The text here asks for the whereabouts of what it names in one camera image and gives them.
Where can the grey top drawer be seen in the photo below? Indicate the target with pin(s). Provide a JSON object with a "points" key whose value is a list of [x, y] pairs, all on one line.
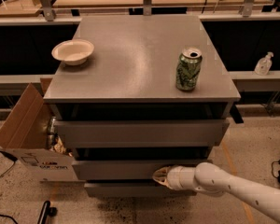
{"points": [[143, 133]]}

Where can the green soda can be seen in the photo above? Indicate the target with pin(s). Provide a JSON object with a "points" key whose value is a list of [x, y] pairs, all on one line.
{"points": [[188, 68]]}

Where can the metal railing frame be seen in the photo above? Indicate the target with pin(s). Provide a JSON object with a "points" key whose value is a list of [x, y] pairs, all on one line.
{"points": [[34, 11]]}

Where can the crushed cans in box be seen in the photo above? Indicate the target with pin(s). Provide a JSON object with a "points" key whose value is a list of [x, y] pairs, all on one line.
{"points": [[54, 142]]}

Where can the black floor object left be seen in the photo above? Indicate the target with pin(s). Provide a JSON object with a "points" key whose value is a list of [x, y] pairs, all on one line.
{"points": [[48, 212]]}

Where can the grey bottom drawer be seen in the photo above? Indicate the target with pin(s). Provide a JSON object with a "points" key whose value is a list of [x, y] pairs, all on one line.
{"points": [[133, 189]]}

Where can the white paper bowl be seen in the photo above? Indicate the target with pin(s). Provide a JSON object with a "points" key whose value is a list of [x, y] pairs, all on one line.
{"points": [[73, 52]]}

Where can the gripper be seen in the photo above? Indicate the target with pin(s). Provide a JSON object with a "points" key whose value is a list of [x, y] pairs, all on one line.
{"points": [[174, 177]]}

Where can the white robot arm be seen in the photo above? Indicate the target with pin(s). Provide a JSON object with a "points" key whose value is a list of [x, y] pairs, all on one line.
{"points": [[209, 179]]}

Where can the clear sanitizer pump bottle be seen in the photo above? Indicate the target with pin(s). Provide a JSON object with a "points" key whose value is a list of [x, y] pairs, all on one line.
{"points": [[264, 64]]}

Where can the open cardboard box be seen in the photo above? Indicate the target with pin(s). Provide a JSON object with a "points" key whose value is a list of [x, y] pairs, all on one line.
{"points": [[24, 136]]}

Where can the grey drawer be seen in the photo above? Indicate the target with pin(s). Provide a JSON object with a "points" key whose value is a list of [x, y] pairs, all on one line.
{"points": [[124, 170], [133, 189], [143, 133]]}

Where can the grey drawer cabinet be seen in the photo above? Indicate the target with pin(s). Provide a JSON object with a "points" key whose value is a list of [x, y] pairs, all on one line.
{"points": [[131, 77]]}

